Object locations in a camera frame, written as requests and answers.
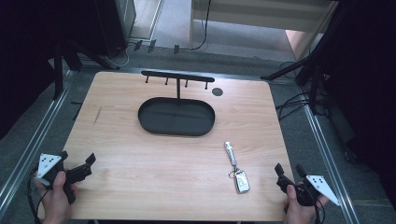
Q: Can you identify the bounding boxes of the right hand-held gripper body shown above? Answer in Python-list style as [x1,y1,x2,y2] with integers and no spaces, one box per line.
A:
[276,174,342,207]

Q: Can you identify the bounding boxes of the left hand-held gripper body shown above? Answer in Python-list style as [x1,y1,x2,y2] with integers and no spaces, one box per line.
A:
[36,152,93,205]

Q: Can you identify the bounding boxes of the silver car key with strap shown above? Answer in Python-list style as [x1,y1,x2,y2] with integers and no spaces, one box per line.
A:
[223,141,251,195]

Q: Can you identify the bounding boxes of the black key rack with tray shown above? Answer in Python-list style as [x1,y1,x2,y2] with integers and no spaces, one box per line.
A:
[137,70,217,137]

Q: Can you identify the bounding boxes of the person's right hand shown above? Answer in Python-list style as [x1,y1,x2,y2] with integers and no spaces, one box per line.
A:
[282,184,330,224]

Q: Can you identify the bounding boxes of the person's left hand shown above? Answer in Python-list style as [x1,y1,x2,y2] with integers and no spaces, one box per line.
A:
[33,170,79,224]

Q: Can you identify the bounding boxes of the black metal stand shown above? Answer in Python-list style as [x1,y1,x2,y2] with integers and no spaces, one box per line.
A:
[261,3,353,116]
[50,36,120,101]

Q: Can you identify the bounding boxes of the black cabinet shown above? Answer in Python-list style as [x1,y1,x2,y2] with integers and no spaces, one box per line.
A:
[92,0,138,58]

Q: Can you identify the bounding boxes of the white shelf unit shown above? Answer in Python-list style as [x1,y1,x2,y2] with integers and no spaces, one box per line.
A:
[188,0,339,62]

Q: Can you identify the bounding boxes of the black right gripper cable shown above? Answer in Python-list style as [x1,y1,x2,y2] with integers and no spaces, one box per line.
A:
[312,200,327,224]

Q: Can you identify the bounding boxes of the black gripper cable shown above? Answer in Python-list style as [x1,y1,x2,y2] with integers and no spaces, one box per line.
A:
[312,200,327,224]
[26,167,50,224]

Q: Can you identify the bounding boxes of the metal floor rail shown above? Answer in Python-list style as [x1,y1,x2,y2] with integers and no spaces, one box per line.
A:
[0,70,77,216]
[297,83,362,224]

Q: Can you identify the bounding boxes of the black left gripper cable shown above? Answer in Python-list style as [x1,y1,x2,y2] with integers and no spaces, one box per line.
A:
[26,167,50,224]

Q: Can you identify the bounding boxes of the black floor cables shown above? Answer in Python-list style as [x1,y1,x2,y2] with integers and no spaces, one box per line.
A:
[276,61,330,121]

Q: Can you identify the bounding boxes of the white floor cable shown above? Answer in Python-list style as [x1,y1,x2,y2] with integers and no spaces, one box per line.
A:
[104,43,132,68]

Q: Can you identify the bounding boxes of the black hanging cable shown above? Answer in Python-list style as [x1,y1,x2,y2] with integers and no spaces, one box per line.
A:
[189,0,213,51]

